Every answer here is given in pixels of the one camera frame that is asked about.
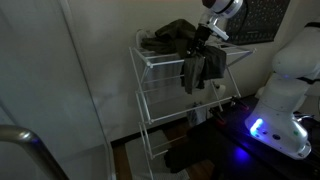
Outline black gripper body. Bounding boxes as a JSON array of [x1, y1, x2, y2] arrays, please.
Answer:
[[188, 24, 214, 54]]

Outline olive green pants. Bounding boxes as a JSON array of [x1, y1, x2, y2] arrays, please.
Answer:
[[140, 18, 206, 96]]

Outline dark grey garment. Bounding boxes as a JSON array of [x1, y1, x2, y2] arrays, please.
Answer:
[[199, 45, 228, 90]]

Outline white toilet paper roll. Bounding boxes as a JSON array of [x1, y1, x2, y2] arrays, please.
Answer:
[[214, 83, 227, 98]]

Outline white cloth on rack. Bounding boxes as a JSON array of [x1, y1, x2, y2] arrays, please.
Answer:
[[185, 102, 208, 127]]

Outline grey bath mat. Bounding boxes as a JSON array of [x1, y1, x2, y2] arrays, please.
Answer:
[[124, 129, 192, 180]]

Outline chrome handrail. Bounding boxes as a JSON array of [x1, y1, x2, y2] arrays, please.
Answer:
[[0, 124, 70, 180]]

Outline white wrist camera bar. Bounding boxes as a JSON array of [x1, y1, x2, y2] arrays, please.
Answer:
[[197, 19, 231, 42]]

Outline white wire drying rack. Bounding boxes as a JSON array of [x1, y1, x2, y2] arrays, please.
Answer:
[[128, 28, 258, 180]]

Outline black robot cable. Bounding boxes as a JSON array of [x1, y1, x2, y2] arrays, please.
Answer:
[[239, 0, 250, 28]]

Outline dark wall poster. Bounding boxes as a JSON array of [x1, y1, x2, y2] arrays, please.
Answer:
[[225, 0, 292, 46]]

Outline black clamp red handle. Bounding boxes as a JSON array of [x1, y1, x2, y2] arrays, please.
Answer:
[[209, 105, 228, 127], [229, 95, 250, 112]]

